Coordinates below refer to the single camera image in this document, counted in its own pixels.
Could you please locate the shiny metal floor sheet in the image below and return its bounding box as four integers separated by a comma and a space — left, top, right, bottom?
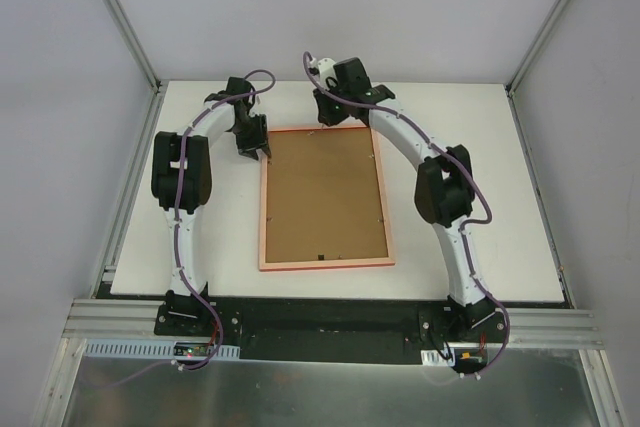
64, 350, 598, 426

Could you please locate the left aluminium post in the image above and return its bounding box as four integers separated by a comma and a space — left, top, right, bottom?
102, 0, 161, 93

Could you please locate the right aluminium side rail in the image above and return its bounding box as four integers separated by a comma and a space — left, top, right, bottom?
505, 85, 576, 308

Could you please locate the aluminium post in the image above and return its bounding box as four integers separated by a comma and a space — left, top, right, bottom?
102, 0, 161, 93
505, 0, 573, 98

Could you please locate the red picture frame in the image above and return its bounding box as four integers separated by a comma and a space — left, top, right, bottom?
259, 125, 396, 272

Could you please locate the right aluminium post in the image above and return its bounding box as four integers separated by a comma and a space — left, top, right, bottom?
505, 0, 573, 98

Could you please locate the right white cable duct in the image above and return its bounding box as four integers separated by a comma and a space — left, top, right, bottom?
421, 350, 456, 368

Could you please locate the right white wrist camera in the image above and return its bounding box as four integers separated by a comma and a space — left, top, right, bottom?
309, 57, 339, 90

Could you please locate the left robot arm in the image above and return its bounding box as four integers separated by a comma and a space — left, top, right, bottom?
151, 69, 276, 336

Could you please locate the aluminium front rail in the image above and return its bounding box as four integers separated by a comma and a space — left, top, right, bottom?
62, 299, 604, 350

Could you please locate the left aluminium side rail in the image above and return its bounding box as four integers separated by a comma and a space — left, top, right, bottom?
88, 80, 168, 298

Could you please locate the white cable duct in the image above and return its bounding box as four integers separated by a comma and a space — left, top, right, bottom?
421, 350, 456, 368
85, 339, 240, 362

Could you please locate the left white cable duct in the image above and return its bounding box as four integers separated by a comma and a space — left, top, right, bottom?
85, 339, 240, 362

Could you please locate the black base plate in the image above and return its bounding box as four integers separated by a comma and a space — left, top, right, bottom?
154, 291, 508, 365

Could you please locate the aluminium side rail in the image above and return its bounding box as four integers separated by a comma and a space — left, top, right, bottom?
505, 85, 576, 308
88, 80, 168, 298

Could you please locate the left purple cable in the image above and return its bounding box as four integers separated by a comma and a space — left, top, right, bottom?
172, 69, 277, 348

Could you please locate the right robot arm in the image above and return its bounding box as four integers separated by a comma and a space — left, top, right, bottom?
302, 52, 499, 334

